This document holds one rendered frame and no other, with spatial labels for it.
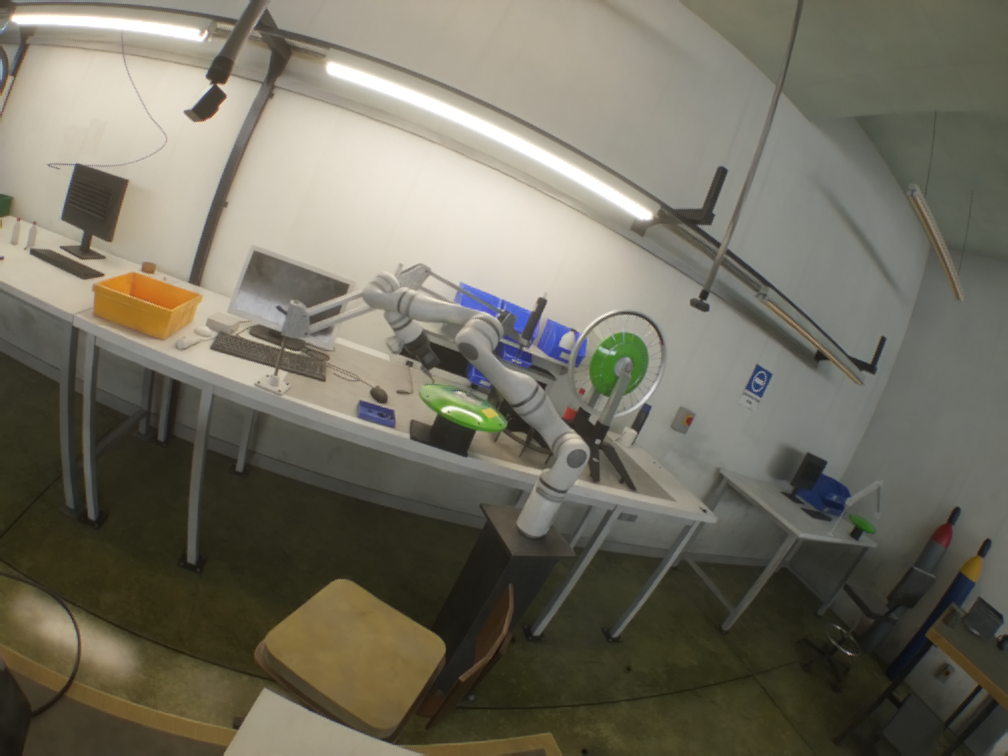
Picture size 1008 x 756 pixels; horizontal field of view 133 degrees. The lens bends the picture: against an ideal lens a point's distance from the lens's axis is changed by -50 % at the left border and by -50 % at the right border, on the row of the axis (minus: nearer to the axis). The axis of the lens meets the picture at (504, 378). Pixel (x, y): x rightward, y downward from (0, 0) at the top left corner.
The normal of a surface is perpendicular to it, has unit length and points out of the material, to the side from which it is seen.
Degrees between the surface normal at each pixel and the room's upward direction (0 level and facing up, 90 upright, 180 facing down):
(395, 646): 0
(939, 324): 90
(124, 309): 94
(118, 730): 0
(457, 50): 90
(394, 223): 90
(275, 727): 0
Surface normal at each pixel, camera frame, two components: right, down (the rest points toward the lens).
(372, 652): 0.40, -0.89
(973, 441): -0.88, -0.32
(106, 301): 0.28, 0.40
